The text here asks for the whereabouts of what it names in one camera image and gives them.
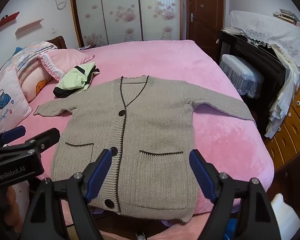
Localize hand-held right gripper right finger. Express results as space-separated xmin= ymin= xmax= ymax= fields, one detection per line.
xmin=189 ymin=149 xmax=285 ymax=240

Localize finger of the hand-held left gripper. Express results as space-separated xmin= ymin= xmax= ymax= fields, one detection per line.
xmin=0 ymin=126 xmax=26 ymax=150
xmin=0 ymin=127 xmax=61 ymax=156

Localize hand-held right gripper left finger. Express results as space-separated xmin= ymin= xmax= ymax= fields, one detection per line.
xmin=19 ymin=149 xmax=113 ymax=240

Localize beige knit cardigan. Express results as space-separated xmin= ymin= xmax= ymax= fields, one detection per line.
xmin=33 ymin=75 xmax=257 ymax=224

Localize green and black folded clothes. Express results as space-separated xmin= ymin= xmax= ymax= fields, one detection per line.
xmin=52 ymin=63 xmax=100 ymax=98

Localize pink pillow with blue print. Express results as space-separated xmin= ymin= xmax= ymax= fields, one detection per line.
xmin=0 ymin=66 xmax=33 ymax=133

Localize pink pillow with orange print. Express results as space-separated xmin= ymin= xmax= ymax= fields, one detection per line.
xmin=16 ymin=62 xmax=54 ymax=103

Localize pink ruffled pillow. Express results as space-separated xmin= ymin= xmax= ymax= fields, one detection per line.
xmin=39 ymin=48 xmax=95 ymax=82

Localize floral folded quilt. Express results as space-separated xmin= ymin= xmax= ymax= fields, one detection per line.
xmin=1 ymin=41 xmax=58 ymax=78

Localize wooden headboard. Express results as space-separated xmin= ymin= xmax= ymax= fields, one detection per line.
xmin=46 ymin=35 xmax=67 ymax=49

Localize wooden drawer chest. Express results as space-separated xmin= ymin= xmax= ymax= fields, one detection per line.
xmin=264 ymin=87 xmax=300 ymax=172

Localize white hanging cloth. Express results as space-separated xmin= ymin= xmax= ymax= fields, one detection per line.
xmin=265 ymin=45 xmax=300 ymax=138

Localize lace covered stool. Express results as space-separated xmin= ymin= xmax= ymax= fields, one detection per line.
xmin=219 ymin=54 xmax=265 ymax=98

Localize pink bed sheet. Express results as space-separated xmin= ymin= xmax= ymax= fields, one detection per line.
xmin=5 ymin=39 xmax=275 ymax=230

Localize brown wooden door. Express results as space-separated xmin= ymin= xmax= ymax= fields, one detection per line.
xmin=185 ymin=0 xmax=225 ymax=63

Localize floral sliding door wardrobe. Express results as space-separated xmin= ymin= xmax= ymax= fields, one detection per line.
xmin=69 ymin=0 xmax=188 ymax=48

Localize black piano with lace cover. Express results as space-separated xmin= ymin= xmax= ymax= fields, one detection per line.
xmin=226 ymin=10 xmax=300 ymax=77

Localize stack of books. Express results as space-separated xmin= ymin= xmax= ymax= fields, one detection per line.
xmin=272 ymin=8 xmax=300 ymax=30

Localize pink wall shelf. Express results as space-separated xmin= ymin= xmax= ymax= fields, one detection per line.
xmin=15 ymin=18 xmax=44 ymax=34

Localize red wall shelf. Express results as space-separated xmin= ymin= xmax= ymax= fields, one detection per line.
xmin=0 ymin=12 xmax=20 ymax=34

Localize white air conditioner cable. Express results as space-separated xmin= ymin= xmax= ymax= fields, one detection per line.
xmin=52 ymin=0 xmax=67 ymax=10

